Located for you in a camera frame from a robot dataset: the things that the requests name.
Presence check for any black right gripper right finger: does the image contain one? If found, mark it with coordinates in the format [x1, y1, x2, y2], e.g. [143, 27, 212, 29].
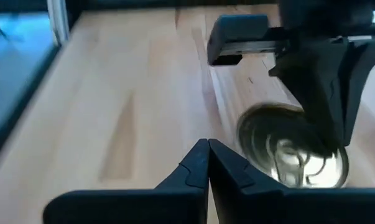
[209, 139, 375, 224]

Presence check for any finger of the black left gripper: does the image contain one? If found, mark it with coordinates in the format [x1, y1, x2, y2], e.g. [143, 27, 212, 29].
[269, 40, 375, 147]
[207, 14, 270, 66]

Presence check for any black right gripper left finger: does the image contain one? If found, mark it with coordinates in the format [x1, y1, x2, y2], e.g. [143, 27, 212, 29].
[43, 139, 210, 224]

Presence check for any pink salmon can pull-tab lid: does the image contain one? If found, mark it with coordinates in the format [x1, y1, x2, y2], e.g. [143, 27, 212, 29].
[236, 102, 350, 189]

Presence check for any silver metal bracket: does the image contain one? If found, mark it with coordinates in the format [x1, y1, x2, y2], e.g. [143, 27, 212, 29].
[46, 0, 70, 46]

